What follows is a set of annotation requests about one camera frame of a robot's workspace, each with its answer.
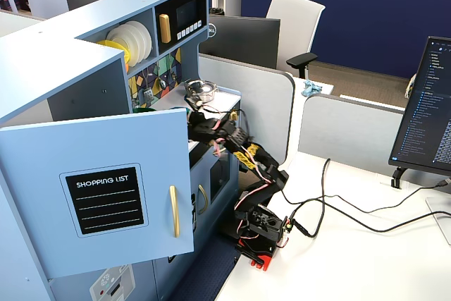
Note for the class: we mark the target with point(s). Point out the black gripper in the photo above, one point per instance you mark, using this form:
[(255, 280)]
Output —
[(199, 129)]

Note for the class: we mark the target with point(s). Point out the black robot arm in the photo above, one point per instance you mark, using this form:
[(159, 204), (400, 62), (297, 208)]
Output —
[(269, 177)]

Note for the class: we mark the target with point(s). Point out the blue shopping list cabinet door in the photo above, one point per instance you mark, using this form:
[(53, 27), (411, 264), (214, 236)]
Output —
[(42, 139)]

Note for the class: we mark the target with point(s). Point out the steel pot with lid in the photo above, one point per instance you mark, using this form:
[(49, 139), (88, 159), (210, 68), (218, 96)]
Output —
[(202, 91)]

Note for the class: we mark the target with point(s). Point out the gold stove knob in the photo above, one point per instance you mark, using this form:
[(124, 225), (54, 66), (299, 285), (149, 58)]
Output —
[(233, 115)]

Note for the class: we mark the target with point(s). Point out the steel toy spoon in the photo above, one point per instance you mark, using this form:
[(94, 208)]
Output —
[(162, 82)]

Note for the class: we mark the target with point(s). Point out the steel toy spatula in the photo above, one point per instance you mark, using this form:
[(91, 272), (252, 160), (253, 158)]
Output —
[(148, 94)]

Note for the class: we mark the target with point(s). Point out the grey fabric partition panel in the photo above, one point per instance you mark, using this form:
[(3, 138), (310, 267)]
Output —
[(345, 132), (253, 103)]

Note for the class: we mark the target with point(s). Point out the blue oven door with window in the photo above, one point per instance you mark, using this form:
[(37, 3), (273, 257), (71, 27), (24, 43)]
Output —
[(218, 181)]

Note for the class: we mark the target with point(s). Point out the black Dell monitor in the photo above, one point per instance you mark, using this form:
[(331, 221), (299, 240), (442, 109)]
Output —
[(243, 40)]

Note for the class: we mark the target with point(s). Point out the white toy plate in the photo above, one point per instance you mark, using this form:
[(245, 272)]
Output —
[(148, 38), (140, 38), (121, 42)]

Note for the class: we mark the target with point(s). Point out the blue dishwasher door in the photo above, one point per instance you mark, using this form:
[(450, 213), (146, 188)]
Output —
[(202, 202)]

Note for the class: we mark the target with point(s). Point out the black toy microwave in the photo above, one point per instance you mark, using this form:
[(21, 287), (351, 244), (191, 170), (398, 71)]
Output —
[(186, 1)]

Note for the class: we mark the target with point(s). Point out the blue crumpled cloth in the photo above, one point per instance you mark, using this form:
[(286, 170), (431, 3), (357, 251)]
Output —
[(310, 89)]

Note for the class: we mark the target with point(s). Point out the white office chair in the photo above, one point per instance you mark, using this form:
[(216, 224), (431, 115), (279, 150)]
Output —
[(292, 29)]

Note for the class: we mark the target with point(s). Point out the blue toy kitchen unit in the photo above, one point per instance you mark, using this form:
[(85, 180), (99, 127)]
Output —
[(53, 68)]

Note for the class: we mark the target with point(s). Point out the red table clamp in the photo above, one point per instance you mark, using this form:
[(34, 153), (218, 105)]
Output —
[(260, 257)]

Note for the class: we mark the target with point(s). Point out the blue fridge door with dispenser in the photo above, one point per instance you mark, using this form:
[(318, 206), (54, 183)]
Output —
[(141, 280)]

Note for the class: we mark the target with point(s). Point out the black monitor stand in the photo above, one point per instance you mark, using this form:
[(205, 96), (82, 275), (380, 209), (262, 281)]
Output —
[(400, 176)]

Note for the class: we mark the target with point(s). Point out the white yellow bundled object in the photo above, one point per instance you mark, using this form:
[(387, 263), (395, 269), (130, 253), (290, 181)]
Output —
[(411, 86)]

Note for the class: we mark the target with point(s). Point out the black monitor showing code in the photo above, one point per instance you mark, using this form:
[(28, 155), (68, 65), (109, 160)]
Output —
[(423, 121)]

